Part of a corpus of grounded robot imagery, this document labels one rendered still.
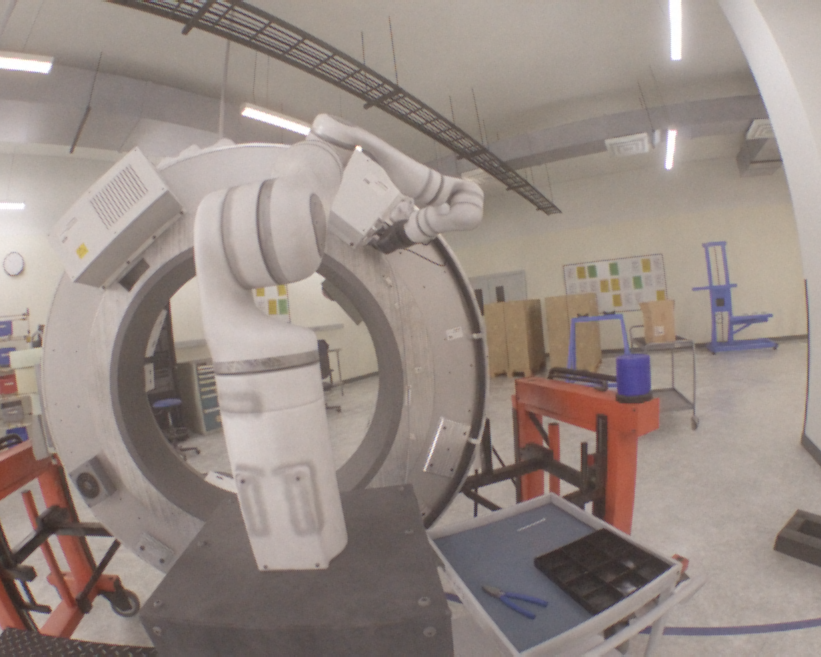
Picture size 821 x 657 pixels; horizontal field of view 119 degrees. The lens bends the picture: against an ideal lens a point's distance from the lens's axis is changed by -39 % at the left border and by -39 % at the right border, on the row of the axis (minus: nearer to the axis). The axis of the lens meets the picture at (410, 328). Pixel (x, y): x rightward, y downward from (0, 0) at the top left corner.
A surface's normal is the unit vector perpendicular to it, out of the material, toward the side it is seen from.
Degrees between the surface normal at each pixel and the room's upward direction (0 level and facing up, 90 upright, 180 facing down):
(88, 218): 90
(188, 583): 0
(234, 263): 128
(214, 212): 75
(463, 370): 90
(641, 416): 90
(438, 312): 90
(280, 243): 116
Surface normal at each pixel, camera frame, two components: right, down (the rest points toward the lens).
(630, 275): -0.56, 0.08
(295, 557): 0.11, 0.02
